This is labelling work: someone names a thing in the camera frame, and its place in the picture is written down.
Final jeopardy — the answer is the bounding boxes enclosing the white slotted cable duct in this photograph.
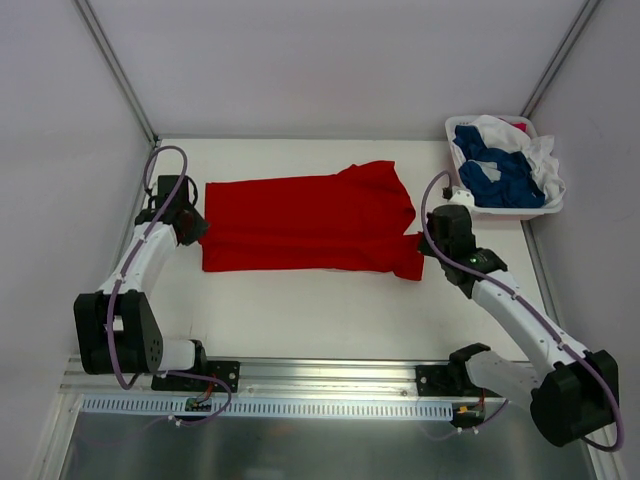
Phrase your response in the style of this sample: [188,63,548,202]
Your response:
[81,395,454,422]

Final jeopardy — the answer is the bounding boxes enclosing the aluminium mounting rail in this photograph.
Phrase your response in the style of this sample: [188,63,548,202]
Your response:
[58,353,601,401]

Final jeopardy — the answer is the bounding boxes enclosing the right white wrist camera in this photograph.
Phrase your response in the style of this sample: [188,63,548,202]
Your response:
[443,186,475,208]

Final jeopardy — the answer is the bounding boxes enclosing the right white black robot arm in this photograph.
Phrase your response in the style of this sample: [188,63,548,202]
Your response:
[420,204,624,451]

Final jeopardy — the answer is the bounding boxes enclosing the white t shirt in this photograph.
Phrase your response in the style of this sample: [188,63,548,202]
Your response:
[471,115,566,208]

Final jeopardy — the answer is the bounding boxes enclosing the red t shirt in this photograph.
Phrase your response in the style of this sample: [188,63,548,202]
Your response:
[200,160,424,282]

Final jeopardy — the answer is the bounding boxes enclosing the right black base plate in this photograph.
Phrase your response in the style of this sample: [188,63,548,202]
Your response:
[414,364,499,398]

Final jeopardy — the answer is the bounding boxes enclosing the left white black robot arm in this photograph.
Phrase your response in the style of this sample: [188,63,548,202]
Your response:
[73,175,209,390]

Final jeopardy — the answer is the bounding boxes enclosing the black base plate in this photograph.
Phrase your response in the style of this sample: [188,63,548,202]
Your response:
[414,364,499,398]
[151,360,241,394]

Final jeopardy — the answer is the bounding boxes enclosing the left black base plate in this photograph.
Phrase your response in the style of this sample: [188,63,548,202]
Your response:
[151,360,241,394]

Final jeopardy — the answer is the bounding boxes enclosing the blue t shirt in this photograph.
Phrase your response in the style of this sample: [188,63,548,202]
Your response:
[453,125,546,209]

